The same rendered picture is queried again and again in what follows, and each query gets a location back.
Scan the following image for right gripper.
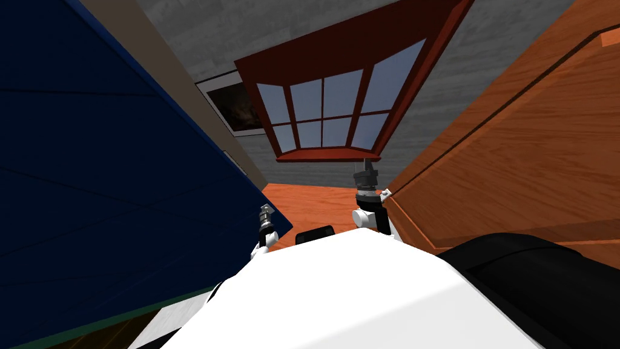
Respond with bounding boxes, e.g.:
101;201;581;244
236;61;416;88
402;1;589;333
354;158;380;178

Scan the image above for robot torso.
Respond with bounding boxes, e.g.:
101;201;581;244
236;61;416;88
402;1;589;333
128;225;548;349

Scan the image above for white framed dark picture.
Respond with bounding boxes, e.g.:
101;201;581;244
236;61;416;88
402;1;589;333
196;70;266;138

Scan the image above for red framed window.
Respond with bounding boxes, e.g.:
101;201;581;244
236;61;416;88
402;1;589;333
234;0;475;164

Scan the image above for brown wooden door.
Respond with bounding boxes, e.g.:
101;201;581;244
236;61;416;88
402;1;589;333
384;0;620;270

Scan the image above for dark blue door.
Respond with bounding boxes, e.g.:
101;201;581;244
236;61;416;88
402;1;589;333
0;0;294;349

